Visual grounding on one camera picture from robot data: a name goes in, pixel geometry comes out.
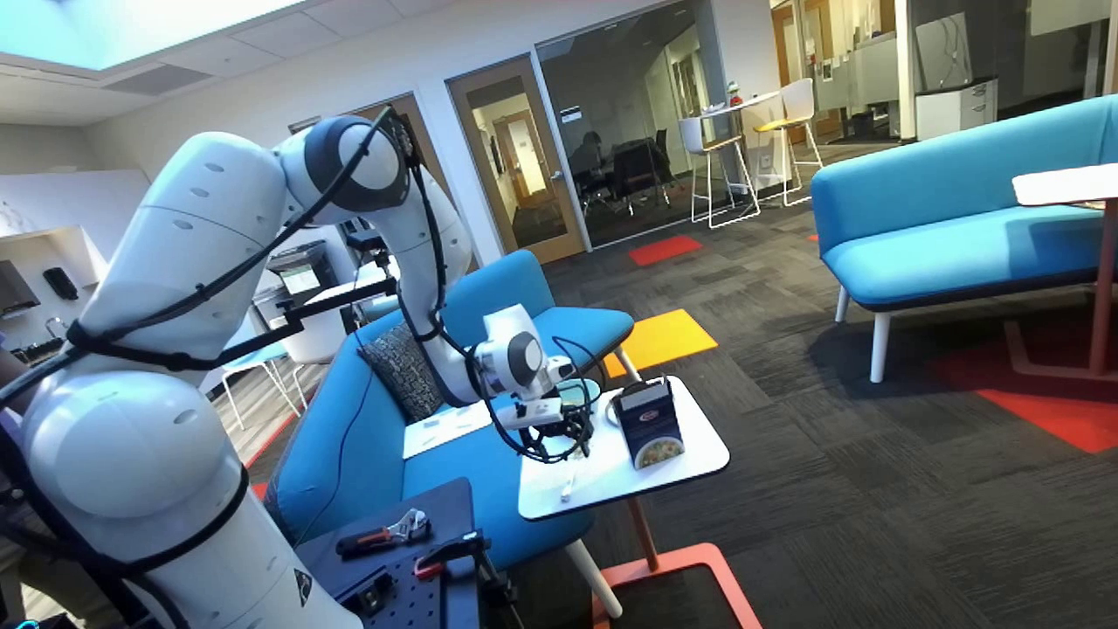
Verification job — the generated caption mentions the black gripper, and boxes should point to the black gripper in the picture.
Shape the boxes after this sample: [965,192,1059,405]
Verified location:
[519,399,590,460]

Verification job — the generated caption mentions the dark blue food box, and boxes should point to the dark blue food box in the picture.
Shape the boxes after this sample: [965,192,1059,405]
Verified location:
[611,379,688,472]

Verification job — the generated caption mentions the white paper sheet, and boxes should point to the white paper sheet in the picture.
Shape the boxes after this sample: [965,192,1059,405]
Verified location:
[397,399,497,460]

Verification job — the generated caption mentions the red black clamp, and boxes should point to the red black clamp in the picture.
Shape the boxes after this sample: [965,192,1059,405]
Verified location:
[411,531,486,584]

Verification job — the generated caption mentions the grey patterned cushion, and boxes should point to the grey patterned cushion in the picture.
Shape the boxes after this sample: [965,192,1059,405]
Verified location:
[356,315,453,428]

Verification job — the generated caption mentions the red black pliers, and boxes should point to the red black pliers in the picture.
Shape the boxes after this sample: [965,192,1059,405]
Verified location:
[334,507,432,558]

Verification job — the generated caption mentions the blue upholstered sofa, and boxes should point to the blue upholstered sofa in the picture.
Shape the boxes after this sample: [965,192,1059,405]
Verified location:
[266,249,639,573]
[809,94,1118,387]

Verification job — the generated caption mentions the dark blue pegboard cart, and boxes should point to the dark blue pegboard cart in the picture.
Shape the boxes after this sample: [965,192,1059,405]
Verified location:
[294,475,486,629]

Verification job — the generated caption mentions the wooden framed open door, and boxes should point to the wooden framed open door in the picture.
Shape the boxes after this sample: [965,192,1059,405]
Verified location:
[448,53,587,266]

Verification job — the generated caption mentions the white bar stool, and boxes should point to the white bar stool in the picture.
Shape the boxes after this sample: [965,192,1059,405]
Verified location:
[677,110,761,230]

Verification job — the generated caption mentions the yellow seat bar stool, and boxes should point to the yellow seat bar stool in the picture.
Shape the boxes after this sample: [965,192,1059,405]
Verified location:
[754,77,829,212]

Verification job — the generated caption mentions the white low cabinet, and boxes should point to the white low cabinet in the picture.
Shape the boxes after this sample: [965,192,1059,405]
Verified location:
[913,77,1004,147]

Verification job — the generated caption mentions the white side table orange frame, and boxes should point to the white side table orange frame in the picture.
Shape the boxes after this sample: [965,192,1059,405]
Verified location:
[514,374,765,629]
[1006,162,1118,387]

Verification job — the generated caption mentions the glass wall panel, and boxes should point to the glass wall panel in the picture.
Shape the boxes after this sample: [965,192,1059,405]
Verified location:
[534,0,729,252]

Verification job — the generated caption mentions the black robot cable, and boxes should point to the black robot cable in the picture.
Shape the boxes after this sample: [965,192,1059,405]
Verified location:
[0,105,603,588]

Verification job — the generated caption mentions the black wall device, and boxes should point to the black wall device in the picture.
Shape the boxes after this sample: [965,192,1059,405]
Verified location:
[43,266,85,303]

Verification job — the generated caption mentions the white wall cabinet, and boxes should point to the white wall cabinet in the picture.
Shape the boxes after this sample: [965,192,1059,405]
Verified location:
[0,169,151,291]

